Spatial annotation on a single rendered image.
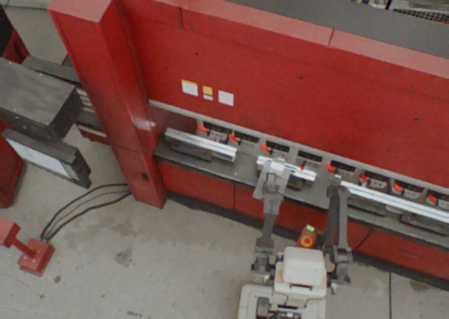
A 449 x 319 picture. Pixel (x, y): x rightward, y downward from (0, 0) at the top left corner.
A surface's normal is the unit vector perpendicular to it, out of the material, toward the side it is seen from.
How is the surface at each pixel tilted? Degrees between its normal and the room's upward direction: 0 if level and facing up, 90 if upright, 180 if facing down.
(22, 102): 0
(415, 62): 0
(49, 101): 0
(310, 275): 48
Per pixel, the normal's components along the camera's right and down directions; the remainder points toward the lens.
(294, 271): -0.10, 0.36
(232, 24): -0.33, 0.84
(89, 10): 0.00, -0.45
